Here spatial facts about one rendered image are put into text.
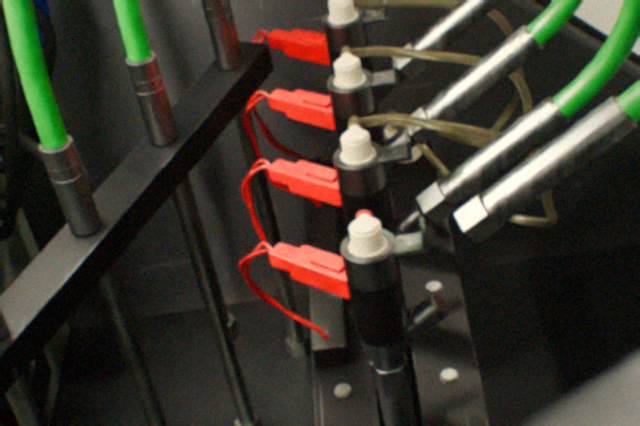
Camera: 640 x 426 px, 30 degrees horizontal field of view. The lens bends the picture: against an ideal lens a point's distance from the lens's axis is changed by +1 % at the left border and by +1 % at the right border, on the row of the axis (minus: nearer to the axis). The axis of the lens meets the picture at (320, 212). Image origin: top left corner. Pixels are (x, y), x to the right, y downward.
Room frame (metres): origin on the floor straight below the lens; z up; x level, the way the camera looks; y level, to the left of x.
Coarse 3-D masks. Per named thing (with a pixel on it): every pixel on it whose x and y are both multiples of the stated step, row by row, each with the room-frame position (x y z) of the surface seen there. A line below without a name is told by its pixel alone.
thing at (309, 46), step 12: (276, 36) 0.74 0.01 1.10; (288, 36) 0.74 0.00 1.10; (300, 36) 0.73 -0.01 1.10; (312, 36) 0.73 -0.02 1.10; (324, 36) 0.72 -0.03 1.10; (276, 48) 0.74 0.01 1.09; (288, 48) 0.73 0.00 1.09; (300, 48) 0.72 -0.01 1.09; (312, 48) 0.72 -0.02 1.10; (324, 48) 0.71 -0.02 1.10; (312, 60) 0.72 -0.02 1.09; (324, 60) 0.71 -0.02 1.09
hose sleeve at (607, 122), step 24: (600, 120) 0.45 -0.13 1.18; (624, 120) 0.45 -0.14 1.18; (552, 144) 0.46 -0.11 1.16; (576, 144) 0.45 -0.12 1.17; (600, 144) 0.45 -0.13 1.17; (528, 168) 0.46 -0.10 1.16; (552, 168) 0.45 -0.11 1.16; (576, 168) 0.45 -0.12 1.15; (504, 192) 0.45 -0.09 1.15; (528, 192) 0.45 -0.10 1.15; (504, 216) 0.45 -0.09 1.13
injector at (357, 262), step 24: (360, 264) 0.45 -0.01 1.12; (384, 264) 0.45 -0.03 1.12; (360, 288) 0.46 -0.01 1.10; (384, 288) 0.45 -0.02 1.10; (360, 312) 0.46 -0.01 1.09; (384, 312) 0.45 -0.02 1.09; (408, 312) 0.47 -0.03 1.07; (432, 312) 0.46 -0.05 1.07; (360, 336) 0.46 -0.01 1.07; (384, 336) 0.45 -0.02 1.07; (408, 336) 0.46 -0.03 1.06; (384, 360) 0.46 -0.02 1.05; (408, 360) 0.47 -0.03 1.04; (384, 384) 0.46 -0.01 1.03; (408, 384) 0.46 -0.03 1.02; (384, 408) 0.46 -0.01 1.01; (408, 408) 0.46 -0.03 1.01
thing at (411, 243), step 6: (408, 234) 0.47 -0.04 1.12; (414, 234) 0.47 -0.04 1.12; (420, 234) 0.47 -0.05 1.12; (396, 240) 0.47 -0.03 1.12; (402, 240) 0.47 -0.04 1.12; (408, 240) 0.47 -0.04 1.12; (414, 240) 0.47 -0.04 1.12; (420, 240) 0.46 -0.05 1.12; (396, 246) 0.46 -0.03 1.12; (402, 246) 0.46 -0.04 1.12; (408, 246) 0.46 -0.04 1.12; (414, 246) 0.46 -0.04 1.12; (420, 246) 0.46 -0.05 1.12; (396, 252) 0.46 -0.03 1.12; (402, 252) 0.46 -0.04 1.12; (408, 252) 0.46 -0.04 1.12; (414, 252) 0.46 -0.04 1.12; (420, 252) 0.46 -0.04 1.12
